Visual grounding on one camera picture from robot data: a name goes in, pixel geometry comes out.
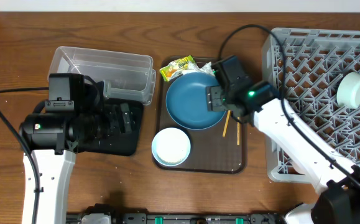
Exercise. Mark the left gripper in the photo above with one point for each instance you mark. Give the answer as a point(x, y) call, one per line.
point(112, 114)

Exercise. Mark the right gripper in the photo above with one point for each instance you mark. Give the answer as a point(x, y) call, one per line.
point(214, 98)

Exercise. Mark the wooden chopstick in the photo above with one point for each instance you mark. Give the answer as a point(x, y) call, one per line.
point(238, 134)
point(228, 115)

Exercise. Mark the large blue bowl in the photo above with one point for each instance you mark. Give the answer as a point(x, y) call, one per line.
point(186, 101)

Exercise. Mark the mint green small bowl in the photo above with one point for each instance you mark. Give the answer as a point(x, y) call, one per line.
point(348, 93)

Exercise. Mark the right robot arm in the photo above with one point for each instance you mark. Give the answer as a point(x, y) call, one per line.
point(336, 179)

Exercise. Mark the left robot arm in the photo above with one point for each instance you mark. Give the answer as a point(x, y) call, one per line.
point(75, 118)

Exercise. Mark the grey dishwasher rack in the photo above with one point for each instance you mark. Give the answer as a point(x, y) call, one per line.
point(313, 63)

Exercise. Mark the black plastic tray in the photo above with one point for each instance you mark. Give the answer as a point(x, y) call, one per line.
point(121, 145)

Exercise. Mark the crumpled white tissue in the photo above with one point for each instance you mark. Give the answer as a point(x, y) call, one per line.
point(194, 68)

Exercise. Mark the clear plastic bin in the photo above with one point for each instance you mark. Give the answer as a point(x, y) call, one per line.
point(123, 75)

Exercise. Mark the yellow green snack wrapper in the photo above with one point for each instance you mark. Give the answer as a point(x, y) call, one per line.
point(175, 68)

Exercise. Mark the light blue rice bowl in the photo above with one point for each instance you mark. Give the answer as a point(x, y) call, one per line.
point(171, 147)

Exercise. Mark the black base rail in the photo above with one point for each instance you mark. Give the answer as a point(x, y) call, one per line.
point(102, 213)

